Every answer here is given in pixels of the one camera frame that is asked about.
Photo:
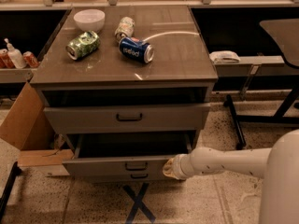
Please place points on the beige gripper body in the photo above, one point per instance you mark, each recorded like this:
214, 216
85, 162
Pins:
179, 168

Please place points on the grey drawer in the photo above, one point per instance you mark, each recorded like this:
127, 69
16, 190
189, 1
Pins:
126, 177
127, 153
127, 118

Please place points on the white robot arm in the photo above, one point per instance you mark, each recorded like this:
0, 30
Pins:
277, 166

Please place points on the grey top drawer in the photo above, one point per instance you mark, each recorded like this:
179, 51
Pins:
127, 118

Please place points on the grey bottom drawer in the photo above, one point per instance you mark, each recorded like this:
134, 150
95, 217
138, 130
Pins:
126, 177

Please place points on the grey drawer cabinet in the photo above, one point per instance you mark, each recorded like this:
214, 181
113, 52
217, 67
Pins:
179, 74

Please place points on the blue pepsi can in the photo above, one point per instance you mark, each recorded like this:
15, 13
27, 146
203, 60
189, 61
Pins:
136, 49

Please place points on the folded white cloth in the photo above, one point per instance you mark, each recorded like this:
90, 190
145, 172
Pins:
224, 56

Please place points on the pale green white can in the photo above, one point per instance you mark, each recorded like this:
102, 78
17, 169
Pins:
125, 28

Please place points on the brown cardboard box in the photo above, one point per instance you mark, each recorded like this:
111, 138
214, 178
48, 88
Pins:
27, 129

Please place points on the green crushed can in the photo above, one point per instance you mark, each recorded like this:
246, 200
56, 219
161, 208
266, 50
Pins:
83, 45

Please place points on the black stand leg left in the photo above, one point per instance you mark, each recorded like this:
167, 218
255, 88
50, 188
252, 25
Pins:
15, 171

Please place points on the white bowl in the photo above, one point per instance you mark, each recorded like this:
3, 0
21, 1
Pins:
90, 20

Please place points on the black rolling table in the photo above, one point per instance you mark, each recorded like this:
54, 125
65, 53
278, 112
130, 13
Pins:
286, 35

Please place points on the red can on shelf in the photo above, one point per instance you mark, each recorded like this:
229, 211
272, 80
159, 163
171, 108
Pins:
30, 59

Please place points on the white pump bottle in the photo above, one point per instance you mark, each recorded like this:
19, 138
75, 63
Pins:
15, 56

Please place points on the grey shelf rail right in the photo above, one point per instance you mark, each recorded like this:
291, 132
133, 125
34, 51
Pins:
262, 66

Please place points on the grey shelf rail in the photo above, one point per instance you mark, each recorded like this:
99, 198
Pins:
262, 66
16, 75

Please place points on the grey shelf rail left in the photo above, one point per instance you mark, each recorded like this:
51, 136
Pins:
16, 75

